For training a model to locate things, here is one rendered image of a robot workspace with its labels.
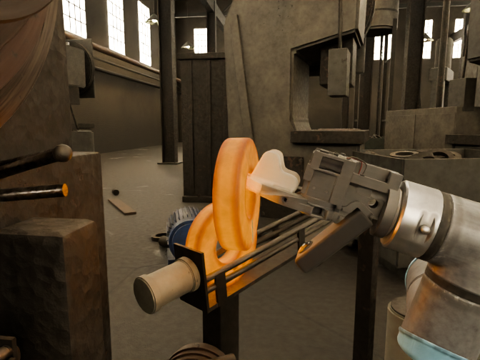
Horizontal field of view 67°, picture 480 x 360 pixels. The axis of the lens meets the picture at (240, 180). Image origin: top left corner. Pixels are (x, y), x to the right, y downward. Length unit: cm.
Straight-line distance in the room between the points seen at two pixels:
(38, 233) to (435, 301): 48
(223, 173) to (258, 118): 246
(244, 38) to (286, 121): 72
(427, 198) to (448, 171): 186
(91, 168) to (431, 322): 58
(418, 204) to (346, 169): 9
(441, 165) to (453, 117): 171
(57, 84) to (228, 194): 41
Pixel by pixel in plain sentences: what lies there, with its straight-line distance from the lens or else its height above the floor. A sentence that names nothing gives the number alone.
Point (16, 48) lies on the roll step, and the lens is 39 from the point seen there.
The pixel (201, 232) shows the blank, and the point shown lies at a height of 74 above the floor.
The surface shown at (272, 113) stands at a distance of 286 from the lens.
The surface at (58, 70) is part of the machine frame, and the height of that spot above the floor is 102.
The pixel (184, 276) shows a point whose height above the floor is 68.
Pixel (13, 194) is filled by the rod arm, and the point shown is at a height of 87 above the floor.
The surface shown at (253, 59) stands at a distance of 296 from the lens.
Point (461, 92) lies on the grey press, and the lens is 404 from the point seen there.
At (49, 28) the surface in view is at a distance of 47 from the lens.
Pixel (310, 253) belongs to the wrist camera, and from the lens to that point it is 50.
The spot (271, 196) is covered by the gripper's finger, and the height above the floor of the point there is 83.
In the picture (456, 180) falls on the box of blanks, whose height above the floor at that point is 62.
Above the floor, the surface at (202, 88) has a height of 135.
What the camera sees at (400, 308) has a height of 52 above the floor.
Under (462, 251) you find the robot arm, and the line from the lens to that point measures 49.
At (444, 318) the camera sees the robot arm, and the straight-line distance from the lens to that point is 53.
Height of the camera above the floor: 92
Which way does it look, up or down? 8 degrees down
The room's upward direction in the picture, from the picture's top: straight up
